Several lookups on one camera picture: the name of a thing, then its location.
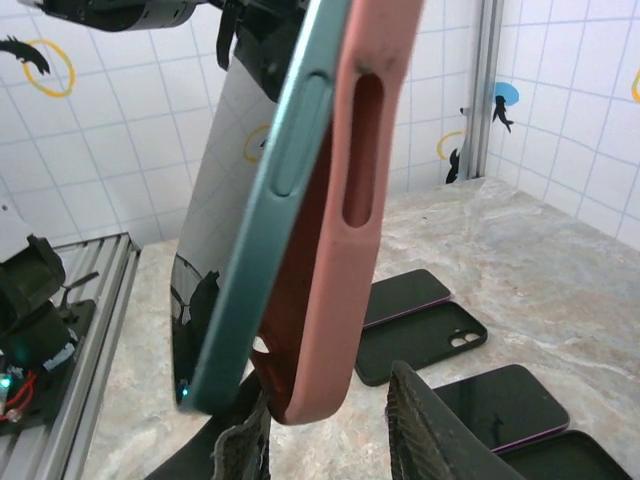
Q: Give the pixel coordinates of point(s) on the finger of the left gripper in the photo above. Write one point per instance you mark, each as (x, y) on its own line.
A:
(270, 55)

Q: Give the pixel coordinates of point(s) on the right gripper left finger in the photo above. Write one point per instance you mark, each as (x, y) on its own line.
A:
(240, 450)

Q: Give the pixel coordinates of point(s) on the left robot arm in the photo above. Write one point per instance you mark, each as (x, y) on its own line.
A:
(35, 300)

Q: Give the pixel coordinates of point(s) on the aluminium front rail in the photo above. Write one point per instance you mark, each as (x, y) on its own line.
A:
(107, 280)

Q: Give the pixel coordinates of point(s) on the black phone with red edge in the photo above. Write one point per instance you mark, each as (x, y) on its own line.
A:
(280, 165)
(350, 260)

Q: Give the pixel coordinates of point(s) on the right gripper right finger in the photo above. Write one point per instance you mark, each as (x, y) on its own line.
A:
(425, 440)

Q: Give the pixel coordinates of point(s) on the black smartphone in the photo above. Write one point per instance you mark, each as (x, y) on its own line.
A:
(500, 405)
(410, 297)

